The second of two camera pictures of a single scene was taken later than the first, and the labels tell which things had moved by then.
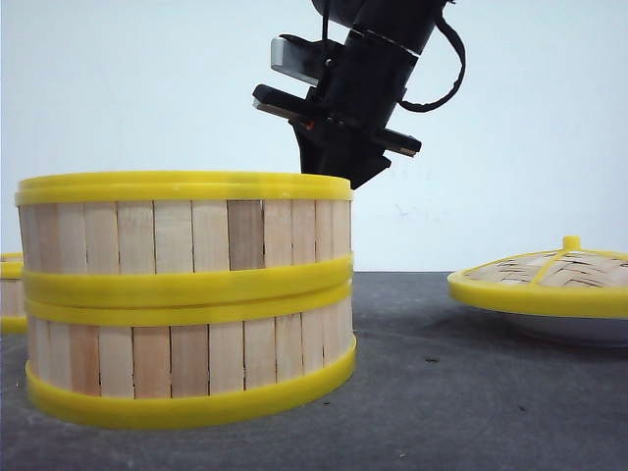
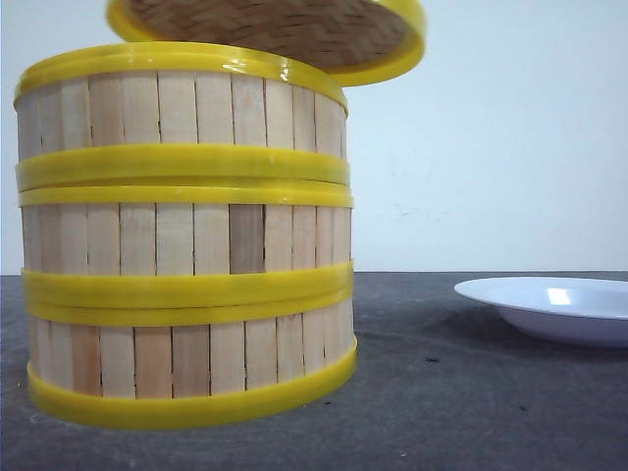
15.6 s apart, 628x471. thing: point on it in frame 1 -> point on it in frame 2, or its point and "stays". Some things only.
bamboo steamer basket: x=141 y=365 stays
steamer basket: x=128 y=237 stays
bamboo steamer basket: x=13 y=314 -> x=178 y=113
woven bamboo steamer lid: x=572 y=281 -> x=356 y=42
